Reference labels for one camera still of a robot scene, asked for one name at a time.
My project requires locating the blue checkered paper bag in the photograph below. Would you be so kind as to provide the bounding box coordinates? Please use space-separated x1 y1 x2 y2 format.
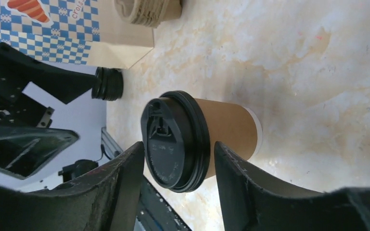
0 0 154 69

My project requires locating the single brown paper cup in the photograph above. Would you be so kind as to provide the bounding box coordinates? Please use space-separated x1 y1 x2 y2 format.
196 98 263 179

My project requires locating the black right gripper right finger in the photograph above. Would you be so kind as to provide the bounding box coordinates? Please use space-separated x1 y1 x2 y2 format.
214 142 370 231

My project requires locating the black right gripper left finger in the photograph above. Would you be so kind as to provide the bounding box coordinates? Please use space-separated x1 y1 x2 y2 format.
0 141 145 231

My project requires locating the brown pulp cup carrier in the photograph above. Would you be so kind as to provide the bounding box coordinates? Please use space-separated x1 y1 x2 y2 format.
114 0 182 28

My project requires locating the stack of black lids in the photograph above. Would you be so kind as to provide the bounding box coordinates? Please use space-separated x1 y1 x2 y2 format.
91 67 124 101

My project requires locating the black plastic cup lid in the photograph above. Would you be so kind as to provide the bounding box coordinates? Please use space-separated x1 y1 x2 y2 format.
141 90 211 193

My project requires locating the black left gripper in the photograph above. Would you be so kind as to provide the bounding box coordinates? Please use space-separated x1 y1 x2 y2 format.
0 42 96 180

